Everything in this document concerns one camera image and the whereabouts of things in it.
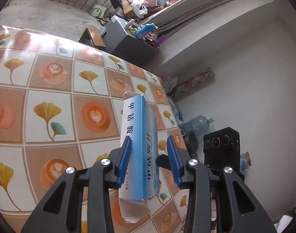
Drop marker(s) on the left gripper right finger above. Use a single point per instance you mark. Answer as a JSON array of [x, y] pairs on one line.
[[238, 210]]

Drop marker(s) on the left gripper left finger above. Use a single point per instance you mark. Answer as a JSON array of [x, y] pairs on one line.
[[60, 209]]

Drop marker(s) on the blue medicine box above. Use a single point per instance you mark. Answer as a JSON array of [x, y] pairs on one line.
[[142, 180]]

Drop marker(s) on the large blue water jug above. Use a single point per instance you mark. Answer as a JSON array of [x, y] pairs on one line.
[[199, 125]]

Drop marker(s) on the rolled patterned mat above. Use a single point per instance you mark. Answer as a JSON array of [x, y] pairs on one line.
[[192, 83]]

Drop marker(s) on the white plastic bag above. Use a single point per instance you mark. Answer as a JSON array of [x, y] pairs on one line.
[[168, 83]]

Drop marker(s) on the small wooden stool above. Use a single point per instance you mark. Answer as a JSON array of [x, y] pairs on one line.
[[92, 38]]

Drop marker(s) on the dark grey cabinet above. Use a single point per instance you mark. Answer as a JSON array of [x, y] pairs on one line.
[[120, 43]]

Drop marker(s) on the purple bottle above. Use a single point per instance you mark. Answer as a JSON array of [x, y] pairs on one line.
[[160, 41]]

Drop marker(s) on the blue detergent bottle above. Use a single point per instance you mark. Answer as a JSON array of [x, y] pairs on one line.
[[147, 29]]

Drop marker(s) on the grey curtain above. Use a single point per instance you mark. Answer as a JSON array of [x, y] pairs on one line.
[[176, 16]]

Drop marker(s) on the green white shopping bag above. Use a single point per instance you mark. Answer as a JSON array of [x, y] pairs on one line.
[[98, 10]]

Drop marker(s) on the black camera box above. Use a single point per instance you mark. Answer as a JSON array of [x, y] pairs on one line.
[[222, 149]]

